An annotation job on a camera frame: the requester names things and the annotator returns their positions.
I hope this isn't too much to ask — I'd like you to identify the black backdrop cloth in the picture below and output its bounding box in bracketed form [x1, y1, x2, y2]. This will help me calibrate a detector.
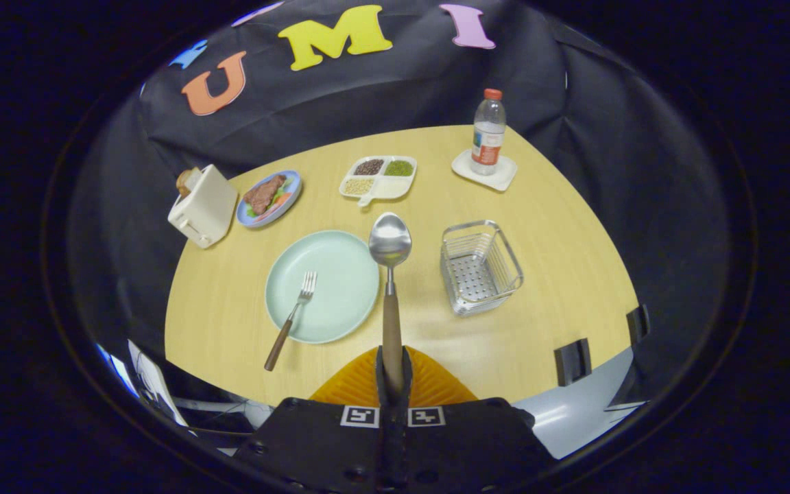
[66, 0, 732, 412]

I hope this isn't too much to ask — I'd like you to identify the small blue plate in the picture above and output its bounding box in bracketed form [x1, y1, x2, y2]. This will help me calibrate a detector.
[236, 170, 302, 228]

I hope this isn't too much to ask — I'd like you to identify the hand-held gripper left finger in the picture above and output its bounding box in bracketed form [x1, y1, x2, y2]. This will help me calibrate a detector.
[230, 345, 396, 494]

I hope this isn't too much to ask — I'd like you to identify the white sectioned dish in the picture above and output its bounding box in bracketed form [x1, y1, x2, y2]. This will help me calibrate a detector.
[339, 156, 418, 207]

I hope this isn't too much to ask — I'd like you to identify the metal wire basket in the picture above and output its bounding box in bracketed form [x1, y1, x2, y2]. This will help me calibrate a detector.
[440, 220, 525, 317]

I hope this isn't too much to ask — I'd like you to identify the large pale green plate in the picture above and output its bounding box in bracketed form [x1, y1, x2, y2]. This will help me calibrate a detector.
[265, 230, 381, 344]

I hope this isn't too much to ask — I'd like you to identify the toasted bread slice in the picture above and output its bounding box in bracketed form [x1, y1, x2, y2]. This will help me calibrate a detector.
[176, 167, 202, 198]

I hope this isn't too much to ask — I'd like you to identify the cream white toaster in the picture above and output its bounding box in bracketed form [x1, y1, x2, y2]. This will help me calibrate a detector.
[167, 164, 239, 249]

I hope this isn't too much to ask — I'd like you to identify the fork with wooden handle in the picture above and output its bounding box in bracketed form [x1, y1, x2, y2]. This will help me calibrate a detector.
[264, 271, 318, 372]

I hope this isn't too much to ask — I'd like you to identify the clear bottle with red cap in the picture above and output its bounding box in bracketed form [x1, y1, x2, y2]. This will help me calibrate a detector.
[470, 88, 507, 176]

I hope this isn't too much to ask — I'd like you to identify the white square coaster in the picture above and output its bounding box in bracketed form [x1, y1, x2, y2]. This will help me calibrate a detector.
[451, 149, 518, 192]

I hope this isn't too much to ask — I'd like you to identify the brown steak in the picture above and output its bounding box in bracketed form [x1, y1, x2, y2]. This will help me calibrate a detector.
[243, 174, 287, 215]

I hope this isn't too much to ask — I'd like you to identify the spoon with wooden handle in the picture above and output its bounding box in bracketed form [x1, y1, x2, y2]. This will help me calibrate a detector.
[368, 212, 413, 397]

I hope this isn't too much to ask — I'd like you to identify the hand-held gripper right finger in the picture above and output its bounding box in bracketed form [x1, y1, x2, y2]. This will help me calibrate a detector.
[393, 345, 557, 494]

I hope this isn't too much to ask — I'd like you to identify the black table clamp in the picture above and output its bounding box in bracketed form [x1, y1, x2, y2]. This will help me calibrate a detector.
[626, 305, 651, 346]
[553, 338, 593, 387]

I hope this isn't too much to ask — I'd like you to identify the green and orange vegetable garnish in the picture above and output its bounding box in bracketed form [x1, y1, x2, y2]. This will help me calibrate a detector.
[246, 180, 294, 219]

